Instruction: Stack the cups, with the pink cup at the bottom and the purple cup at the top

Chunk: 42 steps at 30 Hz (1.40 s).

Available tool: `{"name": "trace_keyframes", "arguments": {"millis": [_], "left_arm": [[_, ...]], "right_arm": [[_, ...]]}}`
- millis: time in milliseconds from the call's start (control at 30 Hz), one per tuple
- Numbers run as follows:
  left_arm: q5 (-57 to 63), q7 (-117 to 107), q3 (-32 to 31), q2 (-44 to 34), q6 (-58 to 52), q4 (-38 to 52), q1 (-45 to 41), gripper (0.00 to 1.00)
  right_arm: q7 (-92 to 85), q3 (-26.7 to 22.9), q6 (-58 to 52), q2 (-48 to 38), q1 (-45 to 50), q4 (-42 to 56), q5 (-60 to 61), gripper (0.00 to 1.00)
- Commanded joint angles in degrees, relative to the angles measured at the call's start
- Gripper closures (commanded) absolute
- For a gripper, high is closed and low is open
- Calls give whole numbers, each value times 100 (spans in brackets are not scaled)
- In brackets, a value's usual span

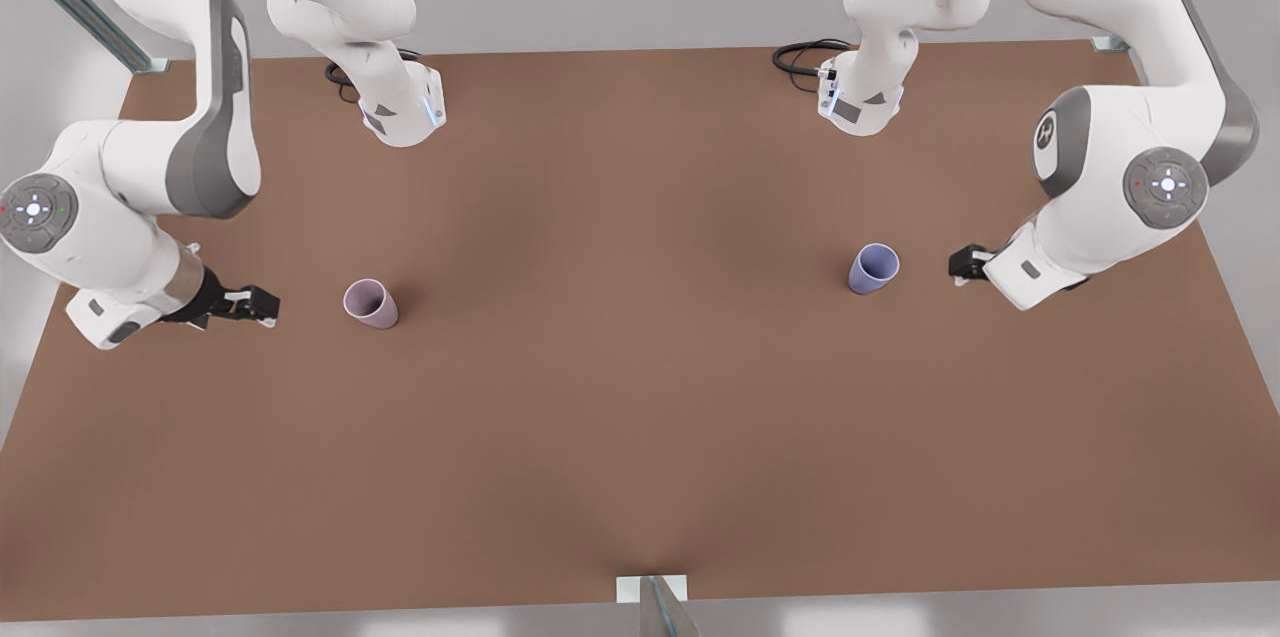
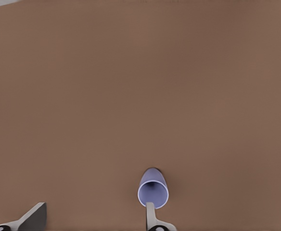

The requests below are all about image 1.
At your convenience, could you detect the purple cup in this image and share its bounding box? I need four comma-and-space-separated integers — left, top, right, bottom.
848, 243, 900, 296

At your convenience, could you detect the pink cup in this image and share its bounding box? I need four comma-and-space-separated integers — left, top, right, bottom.
343, 279, 400, 331

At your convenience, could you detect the black cable loop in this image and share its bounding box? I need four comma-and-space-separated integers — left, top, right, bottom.
772, 39, 854, 95
325, 49, 423, 105

